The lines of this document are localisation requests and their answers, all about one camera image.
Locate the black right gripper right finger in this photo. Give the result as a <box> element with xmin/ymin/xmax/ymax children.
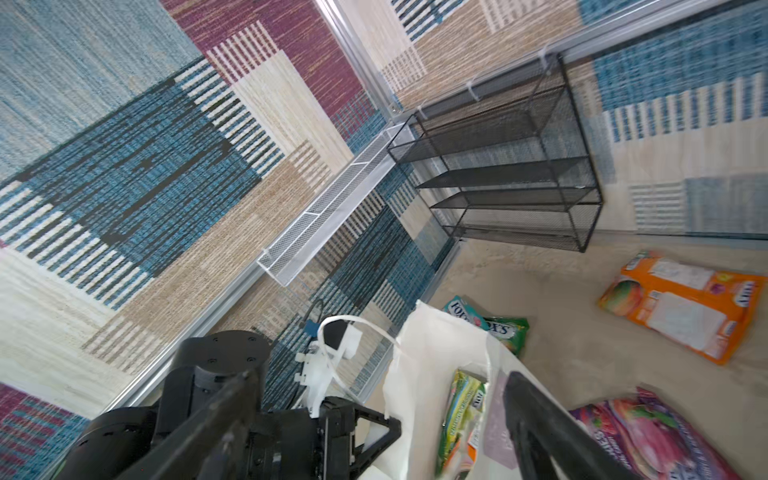
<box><xmin>503</xmin><ymin>372</ymin><xmax>637</xmax><ymax>479</ymax></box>

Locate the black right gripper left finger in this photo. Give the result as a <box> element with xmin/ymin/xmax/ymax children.
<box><xmin>119</xmin><ymin>370</ymin><xmax>261</xmax><ymax>479</ymax></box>

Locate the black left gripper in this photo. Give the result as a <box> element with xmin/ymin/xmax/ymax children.
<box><xmin>245</xmin><ymin>396</ymin><xmax>402</xmax><ymax>479</ymax></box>

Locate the green snack bag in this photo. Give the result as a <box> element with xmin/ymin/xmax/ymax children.
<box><xmin>435</xmin><ymin>370</ymin><xmax>486</xmax><ymax>479</ymax></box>

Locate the white paper bag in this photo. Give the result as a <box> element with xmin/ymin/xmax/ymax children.
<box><xmin>361</xmin><ymin>301</ymin><xmax>554</xmax><ymax>479</ymax></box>

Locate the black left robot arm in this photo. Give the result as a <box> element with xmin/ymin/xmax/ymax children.
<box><xmin>56</xmin><ymin>330</ymin><xmax>401</xmax><ymax>479</ymax></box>

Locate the green yellow Fox's bag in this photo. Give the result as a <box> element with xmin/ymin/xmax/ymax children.
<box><xmin>484</xmin><ymin>317</ymin><xmax>530</xmax><ymax>357</ymax></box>

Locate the purple Fox's candy bag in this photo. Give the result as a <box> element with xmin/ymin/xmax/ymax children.
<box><xmin>570</xmin><ymin>387</ymin><xmax>739</xmax><ymax>479</ymax></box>

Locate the teal Fox's candy bag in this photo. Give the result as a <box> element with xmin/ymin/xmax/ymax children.
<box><xmin>443</xmin><ymin>296</ymin><xmax>489</xmax><ymax>331</ymax></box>

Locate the orange snack bag far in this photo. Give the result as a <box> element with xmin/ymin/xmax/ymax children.
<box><xmin>597</xmin><ymin>251</ymin><xmax>767</xmax><ymax>365</ymax></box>

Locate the black mesh shelf rack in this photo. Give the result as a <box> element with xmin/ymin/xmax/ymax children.
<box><xmin>387</xmin><ymin>55</ymin><xmax>603</xmax><ymax>253</ymax></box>

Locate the white wire basket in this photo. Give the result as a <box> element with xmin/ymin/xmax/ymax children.
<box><xmin>256</xmin><ymin>123</ymin><xmax>414</xmax><ymax>287</ymax></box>

